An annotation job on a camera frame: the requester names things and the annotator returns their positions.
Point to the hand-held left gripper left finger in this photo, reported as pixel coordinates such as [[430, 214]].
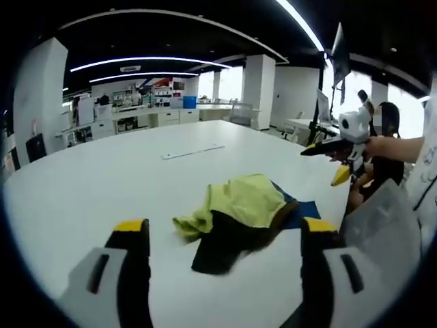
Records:
[[133, 273]]

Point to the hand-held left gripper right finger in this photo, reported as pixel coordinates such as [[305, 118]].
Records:
[[317, 273]]

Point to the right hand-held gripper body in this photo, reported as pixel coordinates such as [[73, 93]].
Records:
[[356, 124]]

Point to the blue cloth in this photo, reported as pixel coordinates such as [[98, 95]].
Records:
[[305, 213]]

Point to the yellow-green and black garment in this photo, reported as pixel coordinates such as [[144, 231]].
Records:
[[239, 205]]

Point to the person's right hand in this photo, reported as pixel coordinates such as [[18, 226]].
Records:
[[373, 147]]

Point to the black tripod stand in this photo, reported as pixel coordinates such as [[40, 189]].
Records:
[[315, 116]]

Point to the desktop monitor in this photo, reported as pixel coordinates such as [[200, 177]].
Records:
[[322, 104]]

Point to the grey chair back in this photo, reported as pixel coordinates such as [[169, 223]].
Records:
[[382, 232]]

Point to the person's white shirt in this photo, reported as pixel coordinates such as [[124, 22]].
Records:
[[425, 171]]

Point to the blue storage bin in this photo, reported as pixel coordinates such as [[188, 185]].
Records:
[[190, 102]]

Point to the white drawer cabinet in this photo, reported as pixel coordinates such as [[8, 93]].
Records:
[[169, 118]]

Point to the white whiteboard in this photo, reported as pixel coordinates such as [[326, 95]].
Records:
[[86, 112]]

